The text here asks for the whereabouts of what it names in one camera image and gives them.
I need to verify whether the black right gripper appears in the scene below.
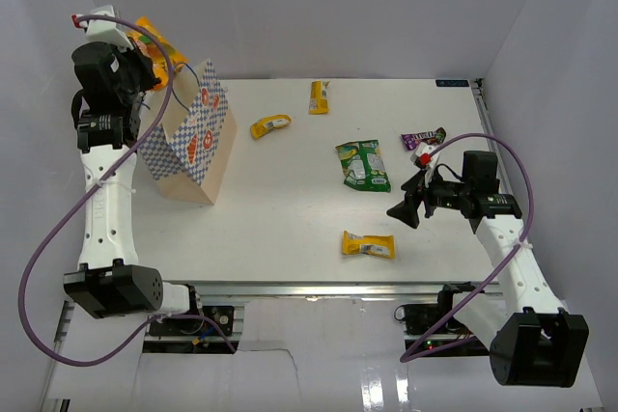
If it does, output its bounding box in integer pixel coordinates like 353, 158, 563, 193
387, 165, 471, 229

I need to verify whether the orange candy bag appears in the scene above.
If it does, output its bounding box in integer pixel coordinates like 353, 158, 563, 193
127, 16, 186, 91

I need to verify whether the yellow snack bar wrapper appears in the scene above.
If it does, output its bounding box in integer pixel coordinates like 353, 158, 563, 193
342, 231, 396, 260

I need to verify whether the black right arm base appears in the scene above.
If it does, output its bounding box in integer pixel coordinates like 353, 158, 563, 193
393, 283, 489, 357

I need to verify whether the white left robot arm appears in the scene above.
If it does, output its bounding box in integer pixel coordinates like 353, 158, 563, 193
64, 41, 204, 334

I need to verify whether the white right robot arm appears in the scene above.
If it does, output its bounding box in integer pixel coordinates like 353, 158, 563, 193
387, 144, 589, 388

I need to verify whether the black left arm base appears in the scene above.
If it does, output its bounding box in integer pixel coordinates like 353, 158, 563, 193
143, 286, 239, 355

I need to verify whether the green Fox's candy bag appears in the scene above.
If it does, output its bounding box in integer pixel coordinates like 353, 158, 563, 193
335, 140, 391, 193

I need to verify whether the blue checkered paper bag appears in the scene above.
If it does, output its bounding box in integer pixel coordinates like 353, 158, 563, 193
138, 59, 238, 205

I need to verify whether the purple M&M's packet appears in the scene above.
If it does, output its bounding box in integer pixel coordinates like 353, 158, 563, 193
401, 127, 447, 151

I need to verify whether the yellow snack pack curled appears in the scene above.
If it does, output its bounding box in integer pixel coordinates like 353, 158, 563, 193
250, 114, 292, 140

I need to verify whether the blue table corner label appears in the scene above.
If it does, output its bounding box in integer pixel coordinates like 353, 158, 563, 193
435, 79, 469, 88

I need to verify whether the yellow snack bar far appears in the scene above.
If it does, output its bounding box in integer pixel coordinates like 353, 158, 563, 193
308, 80, 330, 115

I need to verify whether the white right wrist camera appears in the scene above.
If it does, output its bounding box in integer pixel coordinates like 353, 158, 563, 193
410, 142, 439, 170

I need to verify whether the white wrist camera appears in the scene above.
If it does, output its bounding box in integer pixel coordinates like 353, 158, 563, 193
71, 14, 134, 52
410, 142, 439, 170

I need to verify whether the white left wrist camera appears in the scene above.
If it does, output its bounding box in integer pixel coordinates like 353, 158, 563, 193
71, 14, 134, 52

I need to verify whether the aluminium table edge rail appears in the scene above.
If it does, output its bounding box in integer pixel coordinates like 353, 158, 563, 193
158, 279, 506, 298

